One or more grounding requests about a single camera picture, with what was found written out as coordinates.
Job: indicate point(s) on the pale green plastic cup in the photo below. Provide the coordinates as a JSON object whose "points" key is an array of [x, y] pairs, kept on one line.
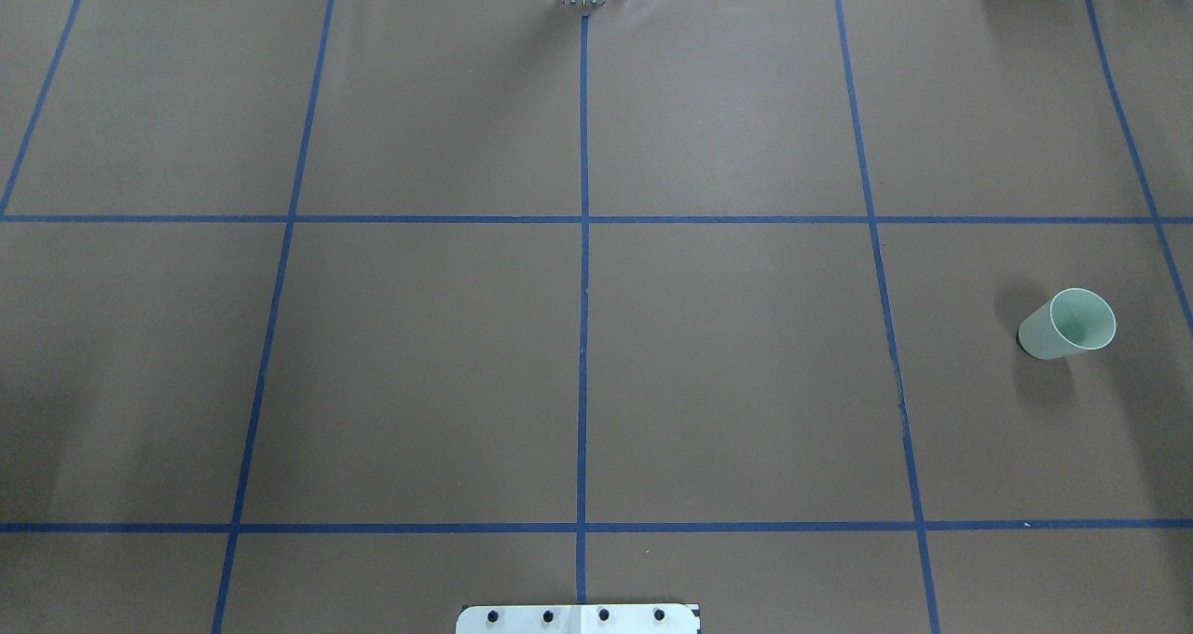
{"points": [[1073, 321]]}

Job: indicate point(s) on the brown paper table cover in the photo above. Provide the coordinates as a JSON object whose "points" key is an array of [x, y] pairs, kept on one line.
{"points": [[341, 316]]}

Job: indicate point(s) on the white pillar with base plate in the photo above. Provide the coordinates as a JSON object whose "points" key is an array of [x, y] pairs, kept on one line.
{"points": [[581, 618]]}

